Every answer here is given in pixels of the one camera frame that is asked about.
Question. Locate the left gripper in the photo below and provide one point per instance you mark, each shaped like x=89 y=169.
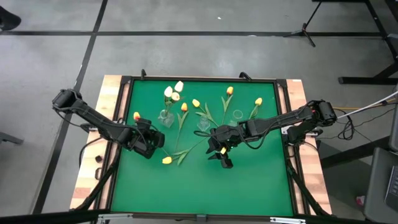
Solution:
x=149 y=138

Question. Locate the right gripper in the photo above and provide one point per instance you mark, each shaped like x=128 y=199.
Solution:
x=225 y=137

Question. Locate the orange-red artificial tulip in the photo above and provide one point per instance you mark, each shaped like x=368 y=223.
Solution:
x=229 y=90
x=184 y=107
x=136 y=116

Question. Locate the small ribbed glass vase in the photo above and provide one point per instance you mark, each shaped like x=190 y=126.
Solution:
x=203 y=124

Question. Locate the tall smooth glass carafe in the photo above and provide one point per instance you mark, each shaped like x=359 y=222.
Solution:
x=237 y=114

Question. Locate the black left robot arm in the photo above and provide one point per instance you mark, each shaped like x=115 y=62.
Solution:
x=93 y=119

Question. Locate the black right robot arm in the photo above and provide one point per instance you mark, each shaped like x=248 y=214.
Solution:
x=280 y=119

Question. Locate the cut crystal glass vase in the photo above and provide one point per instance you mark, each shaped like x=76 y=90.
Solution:
x=166 y=119

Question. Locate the green table mat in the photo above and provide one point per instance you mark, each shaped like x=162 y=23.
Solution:
x=202 y=193

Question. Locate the small black knob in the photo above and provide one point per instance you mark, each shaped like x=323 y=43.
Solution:
x=99 y=158

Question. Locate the black desk base bar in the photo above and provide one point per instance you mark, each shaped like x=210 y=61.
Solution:
x=351 y=154

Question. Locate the grey chair leg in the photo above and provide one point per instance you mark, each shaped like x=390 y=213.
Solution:
x=11 y=139

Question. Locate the red white floor object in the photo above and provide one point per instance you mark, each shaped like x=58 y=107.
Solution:
x=360 y=200

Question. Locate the black tripod stand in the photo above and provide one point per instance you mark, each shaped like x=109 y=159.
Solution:
x=304 y=31

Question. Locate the grey desk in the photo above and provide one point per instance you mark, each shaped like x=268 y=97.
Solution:
x=376 y=180

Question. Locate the dark computer keyboard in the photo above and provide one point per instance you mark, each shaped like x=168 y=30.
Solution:
x=393 y=186

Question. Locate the grey computer monitor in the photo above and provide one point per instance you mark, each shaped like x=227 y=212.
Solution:
x=395 y=130

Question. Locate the person's shoe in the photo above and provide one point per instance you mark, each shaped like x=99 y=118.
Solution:
x=7 y=20

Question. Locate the black metal bracket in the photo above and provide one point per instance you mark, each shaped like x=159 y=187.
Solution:
x=98 y=173

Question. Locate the black aluminium table frame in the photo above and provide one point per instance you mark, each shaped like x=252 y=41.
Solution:
x=125 y=80

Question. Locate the black frame clamp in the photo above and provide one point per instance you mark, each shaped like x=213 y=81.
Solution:
x=143 y=74
x=244 y=75

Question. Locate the grey frame connector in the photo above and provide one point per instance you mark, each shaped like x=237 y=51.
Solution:
x=201 y=217

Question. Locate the silver frame bracket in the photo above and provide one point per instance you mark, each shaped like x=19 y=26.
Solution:
x=115 y=216
x=287 y=220

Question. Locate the black standing desk frame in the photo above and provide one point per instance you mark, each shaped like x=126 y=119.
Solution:
x=367 y=80

